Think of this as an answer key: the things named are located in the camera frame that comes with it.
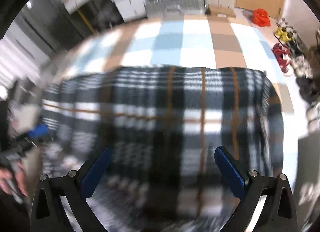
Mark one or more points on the silver suitcase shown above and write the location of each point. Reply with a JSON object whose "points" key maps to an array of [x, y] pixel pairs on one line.
{"points": [[175, 5]]}

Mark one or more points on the red plastic bag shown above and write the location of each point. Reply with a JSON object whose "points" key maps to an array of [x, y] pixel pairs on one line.
{"points": [[261, 17]]}

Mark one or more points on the yellow shoes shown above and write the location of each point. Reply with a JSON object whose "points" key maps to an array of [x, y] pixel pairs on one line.
{"points": [[285, 34]]}

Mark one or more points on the checkered bed sheet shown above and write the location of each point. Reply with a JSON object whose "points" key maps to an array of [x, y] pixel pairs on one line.
{"points": [[195, 44]]}

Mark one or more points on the person's left hand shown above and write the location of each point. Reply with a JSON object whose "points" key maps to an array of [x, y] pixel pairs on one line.
{"points": [[10, 179]]}

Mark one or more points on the red slippers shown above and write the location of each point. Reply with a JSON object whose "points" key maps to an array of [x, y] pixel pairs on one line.
{"points": [[282, 57]]}

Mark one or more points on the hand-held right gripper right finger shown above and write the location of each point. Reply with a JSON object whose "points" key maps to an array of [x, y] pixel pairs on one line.
{"points": [[230, 174]]}

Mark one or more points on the flat cardboard sheet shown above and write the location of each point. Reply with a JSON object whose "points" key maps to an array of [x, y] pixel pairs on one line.
{"points": [[221, 11]]}

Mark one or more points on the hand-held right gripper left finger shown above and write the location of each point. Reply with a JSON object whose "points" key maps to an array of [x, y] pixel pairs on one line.
{"points": [[96, 174]]}

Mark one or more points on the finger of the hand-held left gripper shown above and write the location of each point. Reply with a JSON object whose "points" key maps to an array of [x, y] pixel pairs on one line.
{"points": [[40, 132]]}

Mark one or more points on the plaid fleece jacket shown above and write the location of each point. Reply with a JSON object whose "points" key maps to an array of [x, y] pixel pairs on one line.
{"points": [[162, 122]]}

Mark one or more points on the row of loose shoes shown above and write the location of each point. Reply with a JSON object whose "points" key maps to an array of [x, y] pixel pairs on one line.
{"points": [[307, 84]]}

